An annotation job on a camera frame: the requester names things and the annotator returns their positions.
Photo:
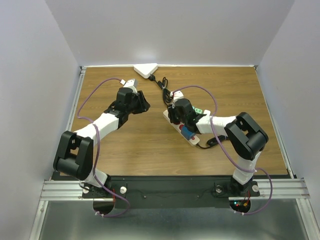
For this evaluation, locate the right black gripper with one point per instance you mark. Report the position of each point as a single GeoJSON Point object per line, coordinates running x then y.
{"type": "Point", "coordinates": [171, 109]}

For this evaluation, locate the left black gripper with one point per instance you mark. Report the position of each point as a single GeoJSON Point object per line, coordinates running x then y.
{"type": "Point", "coordinates": [143, 105]}

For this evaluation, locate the blue socket adapter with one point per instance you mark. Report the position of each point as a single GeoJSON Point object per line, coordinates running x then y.
{"type": "Point", "coordinates": [187, 134]}

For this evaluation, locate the white red power strip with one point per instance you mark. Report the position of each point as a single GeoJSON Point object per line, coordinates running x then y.
{"type": "Point", "coordinates": [193, 142]}

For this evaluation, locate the green power strip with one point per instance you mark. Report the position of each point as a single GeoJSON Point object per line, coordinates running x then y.
{"type": "Point", "coordinates": [195, 114]}

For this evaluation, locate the white square charger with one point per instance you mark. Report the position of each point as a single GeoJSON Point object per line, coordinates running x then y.
{"type": "Point", "coordinates": [207, 112]}

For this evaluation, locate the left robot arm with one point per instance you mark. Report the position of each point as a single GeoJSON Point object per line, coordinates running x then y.
{"type": "Point", "coordinates": [75, 152]}

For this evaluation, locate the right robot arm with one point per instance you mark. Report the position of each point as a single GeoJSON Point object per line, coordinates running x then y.
{"type": "Point", "coordinates": [246, 136]}

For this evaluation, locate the green plug adapter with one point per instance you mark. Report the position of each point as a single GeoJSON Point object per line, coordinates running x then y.
{"type": "Point", "coordinates": [198, 110]}

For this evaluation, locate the white triangular adapter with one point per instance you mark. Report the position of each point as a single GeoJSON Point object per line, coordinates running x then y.
{"type": "Point", "coordinates": [145, 69]}

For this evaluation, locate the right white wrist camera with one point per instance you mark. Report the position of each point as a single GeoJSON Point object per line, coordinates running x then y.
{"type": "Point", "coordinates": [176, 95]}

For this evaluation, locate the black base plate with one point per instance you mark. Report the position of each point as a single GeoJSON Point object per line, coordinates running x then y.
{"type": "Point", "coordinates": [170, 192]}

